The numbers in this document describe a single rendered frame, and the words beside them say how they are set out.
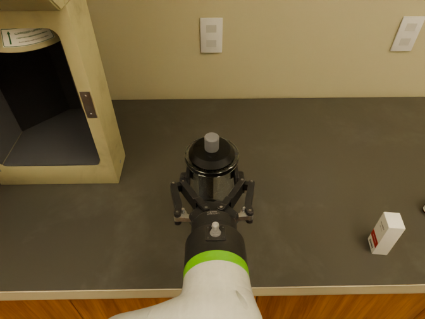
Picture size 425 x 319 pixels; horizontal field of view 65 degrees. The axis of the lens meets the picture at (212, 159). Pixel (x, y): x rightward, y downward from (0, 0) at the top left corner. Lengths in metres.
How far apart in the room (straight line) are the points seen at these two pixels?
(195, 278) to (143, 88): 0.91
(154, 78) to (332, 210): 0.73
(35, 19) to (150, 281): 0.56
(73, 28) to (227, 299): 0.54
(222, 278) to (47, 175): 0.67
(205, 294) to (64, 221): 0.57
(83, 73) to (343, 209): 0.69
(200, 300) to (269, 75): 0.94
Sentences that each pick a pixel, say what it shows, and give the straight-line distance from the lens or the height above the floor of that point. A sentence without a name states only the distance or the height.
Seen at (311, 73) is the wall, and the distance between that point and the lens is 1.26.
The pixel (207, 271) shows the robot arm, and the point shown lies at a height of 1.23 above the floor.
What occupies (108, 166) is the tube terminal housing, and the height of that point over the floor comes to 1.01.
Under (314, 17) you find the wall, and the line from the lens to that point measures 1.17.
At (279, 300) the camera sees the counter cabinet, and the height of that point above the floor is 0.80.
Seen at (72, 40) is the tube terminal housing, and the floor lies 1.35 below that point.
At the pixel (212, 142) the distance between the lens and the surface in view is 0.63.
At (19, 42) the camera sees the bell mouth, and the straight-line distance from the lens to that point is 0.79.
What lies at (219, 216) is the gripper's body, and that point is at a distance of 0.53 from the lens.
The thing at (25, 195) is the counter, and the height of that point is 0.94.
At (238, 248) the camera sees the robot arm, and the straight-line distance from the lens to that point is 0.49.
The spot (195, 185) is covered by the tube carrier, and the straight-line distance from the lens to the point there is 0.69.
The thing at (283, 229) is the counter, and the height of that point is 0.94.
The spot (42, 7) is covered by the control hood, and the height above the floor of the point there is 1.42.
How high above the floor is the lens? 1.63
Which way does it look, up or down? 45 degrees down
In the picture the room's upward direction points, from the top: straight up
